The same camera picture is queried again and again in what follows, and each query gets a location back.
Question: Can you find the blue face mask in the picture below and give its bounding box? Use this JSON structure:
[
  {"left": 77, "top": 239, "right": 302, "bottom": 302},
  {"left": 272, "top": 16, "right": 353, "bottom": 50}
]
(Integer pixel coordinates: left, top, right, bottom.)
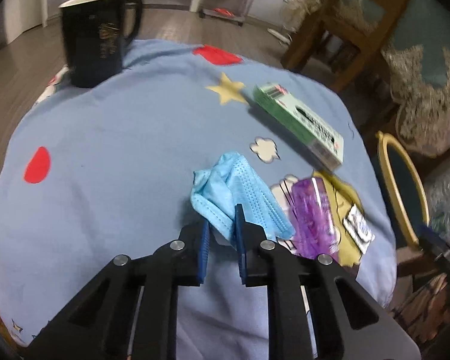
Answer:
[{"left": 190, "top": 152, "right": 295, "bottom": 247}]

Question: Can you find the white printed sachet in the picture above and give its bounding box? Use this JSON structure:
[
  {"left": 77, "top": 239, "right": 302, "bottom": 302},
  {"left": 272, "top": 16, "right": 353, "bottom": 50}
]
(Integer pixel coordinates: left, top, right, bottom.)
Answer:
[{"left": 342, "top": 205, "right": 375, "bottom": 254}]

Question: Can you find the teal bin yellow rim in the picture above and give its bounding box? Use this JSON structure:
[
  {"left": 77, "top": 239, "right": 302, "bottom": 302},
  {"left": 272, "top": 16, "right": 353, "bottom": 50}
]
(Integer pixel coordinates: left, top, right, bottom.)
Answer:
[{"left": 376, "top": 131, "right": 430, "bottom": 251}]

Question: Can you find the clear plastic water bottle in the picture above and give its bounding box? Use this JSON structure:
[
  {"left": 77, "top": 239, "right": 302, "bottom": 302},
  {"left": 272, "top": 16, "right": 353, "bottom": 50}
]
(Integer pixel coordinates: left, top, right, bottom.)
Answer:
[{"left": 425, "top": 162, "right": 450, "bottom": 236}]

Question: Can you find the purple glitter packet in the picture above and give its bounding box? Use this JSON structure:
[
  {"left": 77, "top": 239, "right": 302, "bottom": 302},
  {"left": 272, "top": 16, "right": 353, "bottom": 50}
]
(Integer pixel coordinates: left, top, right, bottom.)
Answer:
[{"left": 291, "top": 176, "right": 339, "bottom": 260}]

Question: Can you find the green white toothpaste box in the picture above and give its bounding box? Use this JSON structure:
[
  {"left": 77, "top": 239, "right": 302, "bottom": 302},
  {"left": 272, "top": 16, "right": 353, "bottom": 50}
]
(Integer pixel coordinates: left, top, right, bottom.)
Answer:
[{"left": 253, "top": 84, "right": 344, "bottom": 172}]

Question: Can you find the light blue patterned tablecloth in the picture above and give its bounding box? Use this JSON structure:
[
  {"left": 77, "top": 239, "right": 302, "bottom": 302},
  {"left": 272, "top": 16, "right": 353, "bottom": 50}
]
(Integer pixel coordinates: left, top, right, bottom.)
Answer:
[{"left": 0, "top": 40, "right": 396, "bottom": 345}]

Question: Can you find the white power strip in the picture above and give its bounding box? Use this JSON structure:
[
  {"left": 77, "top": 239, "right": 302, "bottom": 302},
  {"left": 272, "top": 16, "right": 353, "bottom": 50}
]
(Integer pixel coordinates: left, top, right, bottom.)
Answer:
[{"left": 267, "top": 28, "right": 291, "bottom": 45}]

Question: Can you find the black mug white interior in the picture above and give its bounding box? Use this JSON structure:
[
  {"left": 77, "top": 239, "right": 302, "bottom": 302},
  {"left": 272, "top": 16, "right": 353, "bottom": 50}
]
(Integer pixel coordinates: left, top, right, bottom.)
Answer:
[{"left": 59, "top": 0, "right": 143, "bottom": 89}]

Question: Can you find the wooden dining chair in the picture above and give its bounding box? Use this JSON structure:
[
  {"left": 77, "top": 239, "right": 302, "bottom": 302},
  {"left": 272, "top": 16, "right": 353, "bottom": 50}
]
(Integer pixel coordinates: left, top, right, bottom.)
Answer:
[{"left": 281, "top": 0, "right": 409, "bottom": 93}]

